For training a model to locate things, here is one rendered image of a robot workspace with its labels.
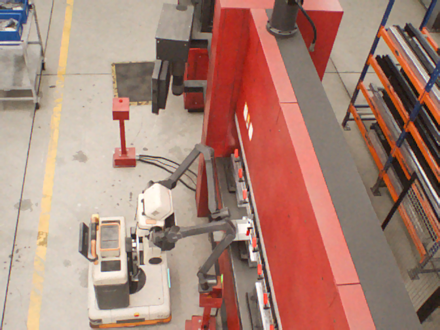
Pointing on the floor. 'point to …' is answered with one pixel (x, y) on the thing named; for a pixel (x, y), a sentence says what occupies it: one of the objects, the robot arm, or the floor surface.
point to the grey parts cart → (22, 61)
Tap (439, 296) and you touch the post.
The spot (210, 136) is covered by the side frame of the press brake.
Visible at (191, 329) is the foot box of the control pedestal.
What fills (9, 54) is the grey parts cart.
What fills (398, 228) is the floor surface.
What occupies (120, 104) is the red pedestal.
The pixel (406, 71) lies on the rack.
